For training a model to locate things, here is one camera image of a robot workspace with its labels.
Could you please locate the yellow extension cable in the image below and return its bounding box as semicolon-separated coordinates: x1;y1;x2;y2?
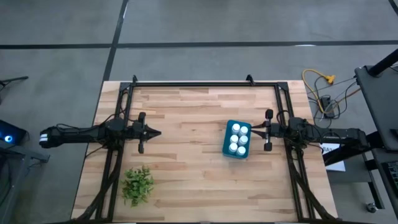
302;68;336;106

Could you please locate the teal plastic basket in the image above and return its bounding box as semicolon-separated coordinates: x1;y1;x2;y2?
221;119;252;160

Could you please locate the black table frame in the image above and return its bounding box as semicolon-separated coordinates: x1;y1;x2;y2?
70;74;340;224

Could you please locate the black power strip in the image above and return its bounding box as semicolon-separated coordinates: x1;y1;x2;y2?
321;95;336;118

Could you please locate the black equipment cart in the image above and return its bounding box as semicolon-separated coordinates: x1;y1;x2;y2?
322;48;398;224

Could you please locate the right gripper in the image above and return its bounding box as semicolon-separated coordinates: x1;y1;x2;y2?
251;108;289;152

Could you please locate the green plant white pot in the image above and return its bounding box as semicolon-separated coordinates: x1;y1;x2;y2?
119;166;155;208

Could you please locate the grey metal stand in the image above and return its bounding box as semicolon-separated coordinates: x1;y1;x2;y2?
0;141;50;224

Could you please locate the black tripod leg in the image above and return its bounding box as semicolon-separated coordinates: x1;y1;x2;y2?
0;76;29;105

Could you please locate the white paper sheet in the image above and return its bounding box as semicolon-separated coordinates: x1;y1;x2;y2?
318;142;346;172

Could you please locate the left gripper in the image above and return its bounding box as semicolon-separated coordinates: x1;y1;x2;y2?
130;111;162;155

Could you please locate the black computer blue light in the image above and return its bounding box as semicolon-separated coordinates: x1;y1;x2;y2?
0;119;27;146

